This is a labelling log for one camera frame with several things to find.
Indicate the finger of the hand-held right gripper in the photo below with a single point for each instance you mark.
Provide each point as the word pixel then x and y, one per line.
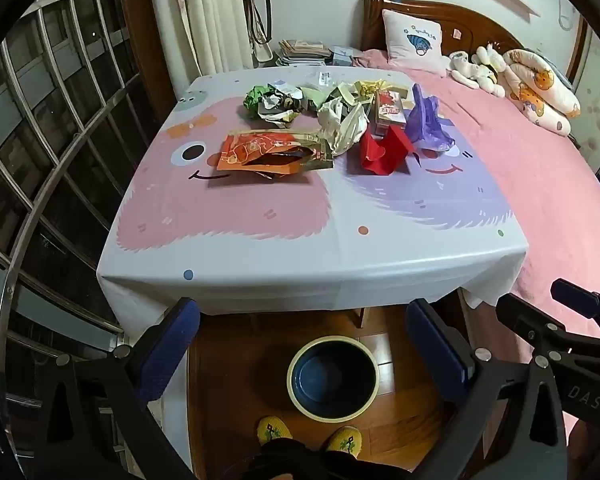
pixel 577 297
pixel 525 314

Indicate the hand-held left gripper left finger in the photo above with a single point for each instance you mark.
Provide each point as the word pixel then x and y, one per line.
pixel 172 345

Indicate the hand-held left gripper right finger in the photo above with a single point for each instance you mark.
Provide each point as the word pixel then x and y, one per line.
pixel 432 342

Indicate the round blue trash bin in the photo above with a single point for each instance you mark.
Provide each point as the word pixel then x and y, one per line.
pixel 330 385

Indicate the red paper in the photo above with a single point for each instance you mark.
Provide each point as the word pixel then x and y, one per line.
pixel 380 152

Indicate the orange snack bag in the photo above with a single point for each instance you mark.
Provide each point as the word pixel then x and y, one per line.
pixel 250 147

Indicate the purple plastic bag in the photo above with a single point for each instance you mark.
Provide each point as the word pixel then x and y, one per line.
pixel 427 120

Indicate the white plastic bag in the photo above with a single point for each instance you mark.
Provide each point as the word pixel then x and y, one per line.
pixel 342 127

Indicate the red printed box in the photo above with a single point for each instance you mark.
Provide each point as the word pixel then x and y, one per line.
pixel 389 112

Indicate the green wrapper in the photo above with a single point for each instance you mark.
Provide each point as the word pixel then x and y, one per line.
pixel 254 101

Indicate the gold foil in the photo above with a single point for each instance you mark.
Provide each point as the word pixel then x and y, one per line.
pixel 370 89

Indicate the silver black wrapper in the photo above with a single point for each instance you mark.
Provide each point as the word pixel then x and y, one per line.
pixel 280 105

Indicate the light green packet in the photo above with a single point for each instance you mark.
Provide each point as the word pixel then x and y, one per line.
pixel 314 96

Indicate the metal window grille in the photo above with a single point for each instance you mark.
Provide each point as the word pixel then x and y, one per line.
pixel 80 314

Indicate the pink bed blanket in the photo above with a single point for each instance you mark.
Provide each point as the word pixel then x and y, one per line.
pixel 540 185

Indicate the yellow knitted slipper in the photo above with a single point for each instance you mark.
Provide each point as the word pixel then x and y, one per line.
pixel 345 441
pixel 274 430

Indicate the cartoon monster printed tablecloth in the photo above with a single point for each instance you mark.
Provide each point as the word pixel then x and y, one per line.
pixel 280 260

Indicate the person's dark trousers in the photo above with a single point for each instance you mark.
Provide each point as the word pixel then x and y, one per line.
pixel 290 462

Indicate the rolled printed quilt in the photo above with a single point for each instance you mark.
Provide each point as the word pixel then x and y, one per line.
pixel 540 90

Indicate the white plush toy yellow trim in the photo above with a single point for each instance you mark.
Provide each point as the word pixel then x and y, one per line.
pixel 492 67

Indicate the white plush toy green paw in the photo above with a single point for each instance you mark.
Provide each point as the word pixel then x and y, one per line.
pixel 462 67

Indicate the wooden bed headboard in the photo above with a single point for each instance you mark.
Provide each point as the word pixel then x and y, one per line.
pixel 480 20

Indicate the pink embroidered pillow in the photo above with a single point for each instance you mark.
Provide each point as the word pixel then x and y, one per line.
pixel 415 40

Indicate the blue box with clear lid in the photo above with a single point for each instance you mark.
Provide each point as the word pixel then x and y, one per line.
pixel 345 56

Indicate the cream handbag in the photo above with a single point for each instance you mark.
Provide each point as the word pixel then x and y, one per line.
pixel 263 51

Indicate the stack of books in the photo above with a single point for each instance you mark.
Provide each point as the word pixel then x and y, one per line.
pixel 302 52

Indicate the cream curtain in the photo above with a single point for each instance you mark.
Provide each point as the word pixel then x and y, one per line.
pixel 205 10

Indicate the wooden window frame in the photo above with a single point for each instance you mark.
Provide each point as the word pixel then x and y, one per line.
pixel 140 35

